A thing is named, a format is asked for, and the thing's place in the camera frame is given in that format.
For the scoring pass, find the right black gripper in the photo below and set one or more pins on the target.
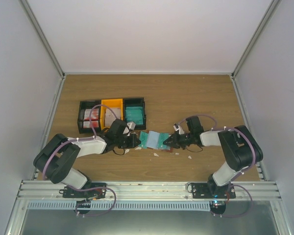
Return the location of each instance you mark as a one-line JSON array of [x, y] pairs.
[[176, 145]]

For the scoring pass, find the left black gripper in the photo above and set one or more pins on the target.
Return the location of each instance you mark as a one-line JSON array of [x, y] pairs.
[[134, 137]]

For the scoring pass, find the brown leather card holder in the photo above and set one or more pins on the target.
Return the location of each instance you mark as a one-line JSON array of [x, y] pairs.
[[155, 141]]

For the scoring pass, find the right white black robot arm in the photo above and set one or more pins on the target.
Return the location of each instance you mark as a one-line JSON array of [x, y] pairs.
[[241, 151]]

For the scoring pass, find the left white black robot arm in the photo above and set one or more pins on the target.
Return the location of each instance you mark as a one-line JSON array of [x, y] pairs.
[[55, 161]]

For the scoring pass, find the teal card stack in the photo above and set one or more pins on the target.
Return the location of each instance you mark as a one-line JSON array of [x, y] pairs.
[[134, 114]]

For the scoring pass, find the black right card bin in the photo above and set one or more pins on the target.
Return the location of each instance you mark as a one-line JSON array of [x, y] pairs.
[[136, 101]]

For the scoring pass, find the black card bin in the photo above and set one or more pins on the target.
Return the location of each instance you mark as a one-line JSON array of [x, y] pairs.
[[83, 105], [136, 101]]

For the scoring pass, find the white pink card stack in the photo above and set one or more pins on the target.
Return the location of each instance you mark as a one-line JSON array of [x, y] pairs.
[[111, 115]]

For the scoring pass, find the yellow middle card bin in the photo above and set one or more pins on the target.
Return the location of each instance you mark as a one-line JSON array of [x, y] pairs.
[[108, 104]]

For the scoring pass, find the red white card stack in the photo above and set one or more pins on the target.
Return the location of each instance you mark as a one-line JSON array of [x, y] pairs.
[[91, 118]]

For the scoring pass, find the black left card bin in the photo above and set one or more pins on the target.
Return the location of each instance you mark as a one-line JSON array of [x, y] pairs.
[[83, 105]]

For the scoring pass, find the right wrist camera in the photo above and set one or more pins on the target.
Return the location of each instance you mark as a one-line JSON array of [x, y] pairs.
[[178, 129]]

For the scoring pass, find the aluminium mounting rail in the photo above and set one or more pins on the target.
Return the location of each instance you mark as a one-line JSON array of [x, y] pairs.
[[154, 191]]

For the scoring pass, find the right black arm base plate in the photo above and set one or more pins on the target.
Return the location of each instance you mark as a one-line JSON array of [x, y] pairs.
[[204, 191]]

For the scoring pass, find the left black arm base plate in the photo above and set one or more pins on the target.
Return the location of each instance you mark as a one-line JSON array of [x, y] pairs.
[[89, 191]]

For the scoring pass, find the grey slotted cable duct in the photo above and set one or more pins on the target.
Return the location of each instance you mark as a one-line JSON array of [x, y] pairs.
[[121, 205]]

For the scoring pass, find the right aluminium frame post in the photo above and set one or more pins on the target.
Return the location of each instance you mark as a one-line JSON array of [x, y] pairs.
[[256, 35]]

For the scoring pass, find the aluminium frame post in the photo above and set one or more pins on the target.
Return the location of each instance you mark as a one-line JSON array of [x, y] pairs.
[[33, 20], [256, 35]]

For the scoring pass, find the left aluminium frame post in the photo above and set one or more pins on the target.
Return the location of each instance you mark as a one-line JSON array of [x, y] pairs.
[[33, 20]]

